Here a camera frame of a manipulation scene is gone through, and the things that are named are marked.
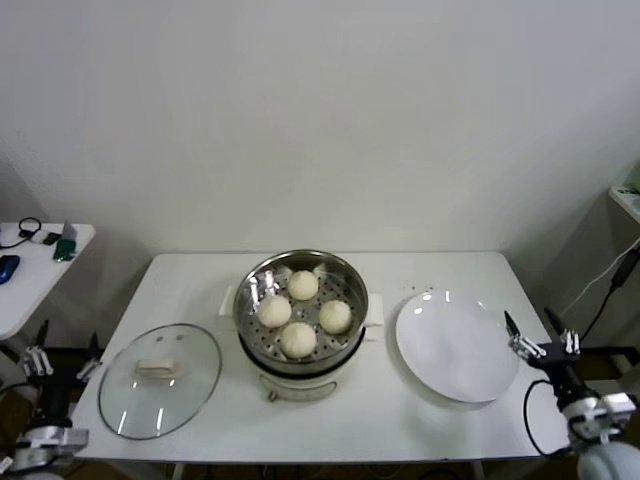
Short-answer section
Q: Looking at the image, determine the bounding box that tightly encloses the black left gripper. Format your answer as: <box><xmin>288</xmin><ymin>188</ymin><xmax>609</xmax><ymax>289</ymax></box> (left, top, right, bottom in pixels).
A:
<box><xmin>21</xmin><ymin>320</ymin><xmax>104</xmax><ymax>422</ymax></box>

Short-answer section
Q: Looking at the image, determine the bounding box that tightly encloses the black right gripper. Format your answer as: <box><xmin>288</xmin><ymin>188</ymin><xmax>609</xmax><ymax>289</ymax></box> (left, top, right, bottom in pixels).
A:
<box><xmin>503</xmin><ymin>307</ymin><xmax>587</xmax><ymax>407</ymax></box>

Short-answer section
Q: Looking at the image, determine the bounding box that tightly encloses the glass pot lid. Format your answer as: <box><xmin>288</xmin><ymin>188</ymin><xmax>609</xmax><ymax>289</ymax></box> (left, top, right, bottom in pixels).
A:
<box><xmin>97</xmin><ymin>323</ymin><xmax>224</xmax><ymax>441</ymax></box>

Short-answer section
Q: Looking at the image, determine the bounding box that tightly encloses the white steamed baozi bun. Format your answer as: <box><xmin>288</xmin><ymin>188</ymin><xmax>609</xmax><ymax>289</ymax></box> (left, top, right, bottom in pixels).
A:
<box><xmin>318</xmin><ymin>299</ymin><xmax>353</xmax><ymax>335</ymax></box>
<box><xmin>287</xmin><ymin>269</ymin><xmax>320</xmax><ymax>301</ymax></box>
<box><xmin>279</xmin><ymin>322</ymin><xmax>318</xmax><ymax>359</ymax></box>
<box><xmin>257</xmin><ymin>294</ymin><xmax>293</xmax><ymax>329</ymax></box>

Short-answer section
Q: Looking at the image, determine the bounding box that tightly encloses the stainless steel steamer basket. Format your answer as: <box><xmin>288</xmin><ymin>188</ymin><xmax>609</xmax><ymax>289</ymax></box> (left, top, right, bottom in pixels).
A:
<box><xmin>219</xmin><ymin>249</ymin><xmax>385</xmax><ymax>374</ymax></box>

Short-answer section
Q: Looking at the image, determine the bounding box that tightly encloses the white side table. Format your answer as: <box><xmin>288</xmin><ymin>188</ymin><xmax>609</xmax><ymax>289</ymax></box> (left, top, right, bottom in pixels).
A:
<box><xmin>0</xmin><ymin>221</ymin><xmax>96</xmax><ymax>406</ymax></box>

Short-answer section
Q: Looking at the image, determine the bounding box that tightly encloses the white round plate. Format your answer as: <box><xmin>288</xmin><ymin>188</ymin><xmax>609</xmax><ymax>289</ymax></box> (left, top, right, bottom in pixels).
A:
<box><xmin>395</xmin><ymin>289</ymin><xmax>521</xmax><ymax>404</ymax></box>

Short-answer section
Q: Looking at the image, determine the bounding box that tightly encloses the blue computer mouse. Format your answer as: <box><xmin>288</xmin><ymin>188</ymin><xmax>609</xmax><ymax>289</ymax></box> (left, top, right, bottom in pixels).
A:
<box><xmin>0</xmin><ymin>253</ymin><xmax>21</xmax><ymax>285</ymax></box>

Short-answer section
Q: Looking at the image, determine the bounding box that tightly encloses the green grey flat tool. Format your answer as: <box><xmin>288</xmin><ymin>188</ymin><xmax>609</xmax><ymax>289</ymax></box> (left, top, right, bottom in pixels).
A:
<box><xmin>52</xmin><ymin>219</ymin><xmax>80</xmax><ymax>264</ymax></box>

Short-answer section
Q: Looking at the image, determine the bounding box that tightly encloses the white shelf table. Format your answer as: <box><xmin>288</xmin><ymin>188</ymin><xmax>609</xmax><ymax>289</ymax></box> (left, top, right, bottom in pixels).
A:
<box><xmin>608</xmin><ymin>184</ymin><xmax>640</xmax><ymax>222</ymax></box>

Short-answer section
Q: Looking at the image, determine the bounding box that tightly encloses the white electric cooking pot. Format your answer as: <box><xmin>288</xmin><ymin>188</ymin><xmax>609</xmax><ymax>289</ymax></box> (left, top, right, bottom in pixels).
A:
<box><xmin>222</xmin><ymin>299</ymin><xmax>385</xmax><ymax>404</ymax></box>

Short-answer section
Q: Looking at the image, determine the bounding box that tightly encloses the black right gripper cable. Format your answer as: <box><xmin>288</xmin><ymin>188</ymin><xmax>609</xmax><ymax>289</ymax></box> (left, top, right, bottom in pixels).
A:
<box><xmin>522</xmin><ymin>378</ymin><xmax>574</xmax><ymax>457</ymax></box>

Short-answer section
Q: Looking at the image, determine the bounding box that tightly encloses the white wall cable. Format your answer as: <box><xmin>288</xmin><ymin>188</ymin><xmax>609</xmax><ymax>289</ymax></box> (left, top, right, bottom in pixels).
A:
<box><xmin>552</xmin><ymin>244</ymin><xmax>640</xmax><ymax>329</ymax></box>

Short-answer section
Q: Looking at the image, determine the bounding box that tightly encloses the black table base frame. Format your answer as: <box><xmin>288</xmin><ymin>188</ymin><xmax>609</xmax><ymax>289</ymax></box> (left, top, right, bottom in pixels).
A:
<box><xmin>579</xmin><ymin>353</ymin><xmax>640</xmax><ymax>396</ymax></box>

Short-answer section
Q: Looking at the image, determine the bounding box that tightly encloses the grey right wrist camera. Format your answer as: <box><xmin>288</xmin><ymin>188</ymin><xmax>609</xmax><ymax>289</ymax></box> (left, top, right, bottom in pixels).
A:
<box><xmin>601</xmin><ymin>391</ymin><xmax>640</xmax><ymax>417</ymax></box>

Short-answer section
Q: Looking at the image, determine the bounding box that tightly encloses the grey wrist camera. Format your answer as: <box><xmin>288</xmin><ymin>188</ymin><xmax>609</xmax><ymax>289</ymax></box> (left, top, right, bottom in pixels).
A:
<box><xmin>601</xmin><ymin>391</ymin><xmax>640</xmax><ymax>417</ymax></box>
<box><xmin>0</xmin><ymin>439</ymin><xmax>49</xmax><ymax>474</ymax></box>

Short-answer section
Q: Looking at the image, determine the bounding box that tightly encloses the black adapter with cable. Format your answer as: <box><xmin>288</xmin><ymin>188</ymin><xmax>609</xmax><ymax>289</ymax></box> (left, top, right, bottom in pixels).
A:
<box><xmin>572</xmin><ymin>249</ymin><xmax>640</xmax><ymax>351</ymax></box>

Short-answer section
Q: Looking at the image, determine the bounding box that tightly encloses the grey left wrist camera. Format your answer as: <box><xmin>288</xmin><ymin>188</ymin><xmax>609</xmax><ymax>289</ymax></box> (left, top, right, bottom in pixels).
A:
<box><xmin>0</xmin><ymin>439</ymin><xmax>49</xmax><ymax>474</ymax></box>

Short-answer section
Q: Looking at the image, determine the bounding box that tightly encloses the black looped cable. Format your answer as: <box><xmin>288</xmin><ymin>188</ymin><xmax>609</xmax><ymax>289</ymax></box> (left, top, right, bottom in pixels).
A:
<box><xmin>0</xmin><ymin>216</ymin><xmax>42</xmax><ymax>250</ymax></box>

